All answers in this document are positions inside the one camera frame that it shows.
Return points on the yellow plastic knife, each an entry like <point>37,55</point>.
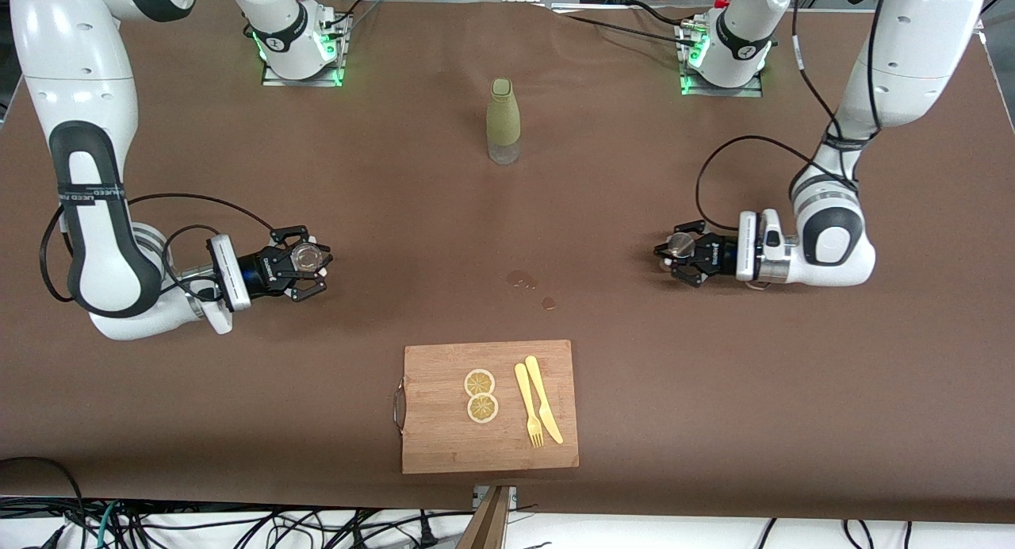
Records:
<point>539,390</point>

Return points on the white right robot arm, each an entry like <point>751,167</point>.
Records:
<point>79,73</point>

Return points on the small metal bracket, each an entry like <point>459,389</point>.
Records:
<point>512,497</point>

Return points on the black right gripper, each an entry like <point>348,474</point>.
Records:
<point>260,270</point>

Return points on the yellow lemon slice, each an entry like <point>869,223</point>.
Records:
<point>479,382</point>
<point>482,408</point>

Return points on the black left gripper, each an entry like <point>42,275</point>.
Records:
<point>720,255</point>

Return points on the wooden cutting board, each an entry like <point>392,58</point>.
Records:
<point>444,438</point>

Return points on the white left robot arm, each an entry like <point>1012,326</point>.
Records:
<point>912,49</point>

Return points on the green sleeved glass bottle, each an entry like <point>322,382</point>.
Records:
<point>503,120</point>

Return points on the wooden post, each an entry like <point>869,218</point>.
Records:
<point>488,529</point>

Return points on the yellow plastic fork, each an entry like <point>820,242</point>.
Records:
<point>526,402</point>

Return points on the steel jigger measuring cup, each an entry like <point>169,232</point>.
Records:
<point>682,246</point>

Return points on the clear glass shaker cup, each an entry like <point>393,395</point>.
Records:
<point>306,257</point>

